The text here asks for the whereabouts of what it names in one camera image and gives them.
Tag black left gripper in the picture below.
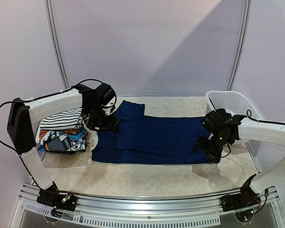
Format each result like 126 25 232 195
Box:
85 104 120 134

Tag navy blue t-shirt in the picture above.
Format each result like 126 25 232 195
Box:
92 101 210 165

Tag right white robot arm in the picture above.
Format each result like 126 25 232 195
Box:
193 108 285 207

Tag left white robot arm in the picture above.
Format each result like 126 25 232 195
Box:
7 83 120 206

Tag striped folded shirt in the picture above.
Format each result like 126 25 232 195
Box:
39 108 82 131

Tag white plastic basket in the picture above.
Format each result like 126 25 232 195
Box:
205 90 261 144

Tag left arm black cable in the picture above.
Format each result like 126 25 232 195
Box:
0 78 117 152

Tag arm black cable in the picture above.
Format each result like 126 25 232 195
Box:
0 78 117 152
220 109 285 159

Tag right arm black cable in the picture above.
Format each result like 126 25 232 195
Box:
220 109 285 159

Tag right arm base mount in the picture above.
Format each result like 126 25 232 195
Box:
219 174 269 224

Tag aluminium front rail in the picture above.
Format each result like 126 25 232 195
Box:
11 184 285 228

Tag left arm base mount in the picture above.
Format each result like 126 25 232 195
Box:
37 182 78 219

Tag right wall aluminium profile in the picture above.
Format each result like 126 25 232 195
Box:
226 0 252 91

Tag wall aluminium profile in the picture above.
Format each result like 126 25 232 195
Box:
226 0 252 91
45 0 70 88

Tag left wall aluminium profile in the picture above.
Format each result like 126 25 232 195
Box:
45 0 70 88

